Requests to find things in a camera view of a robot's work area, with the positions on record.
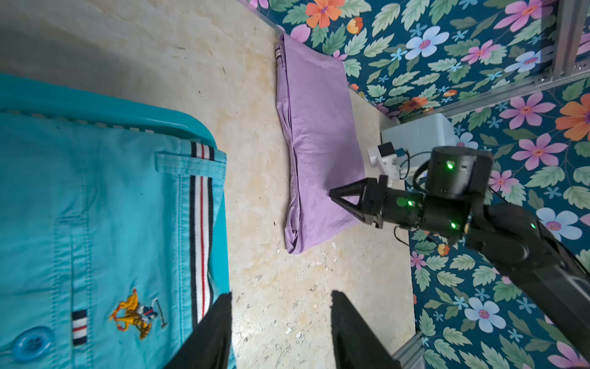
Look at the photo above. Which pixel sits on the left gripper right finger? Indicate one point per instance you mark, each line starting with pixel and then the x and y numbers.
pixel 354 344

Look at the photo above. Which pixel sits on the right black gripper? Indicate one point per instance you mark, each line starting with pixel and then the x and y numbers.
pixel 372 202

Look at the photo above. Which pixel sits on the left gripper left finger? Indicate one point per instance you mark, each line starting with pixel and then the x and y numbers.
pixel 209 345

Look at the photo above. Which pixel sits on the purple cloth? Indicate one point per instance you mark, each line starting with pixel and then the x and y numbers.
pixel 316 116

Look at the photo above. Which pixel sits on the teal cloth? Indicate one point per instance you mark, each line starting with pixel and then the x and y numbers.
pixel 131 333

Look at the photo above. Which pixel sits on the teal plastic basket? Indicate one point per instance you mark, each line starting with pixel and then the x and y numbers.
pixel 106 110

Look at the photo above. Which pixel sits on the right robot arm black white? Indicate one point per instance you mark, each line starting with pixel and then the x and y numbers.
pixel 515 241

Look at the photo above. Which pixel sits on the small white drawer cabinet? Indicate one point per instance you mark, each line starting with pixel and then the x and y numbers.
pixel 421 136

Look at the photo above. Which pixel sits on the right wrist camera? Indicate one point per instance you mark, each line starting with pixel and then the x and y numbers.
pixel 388 160

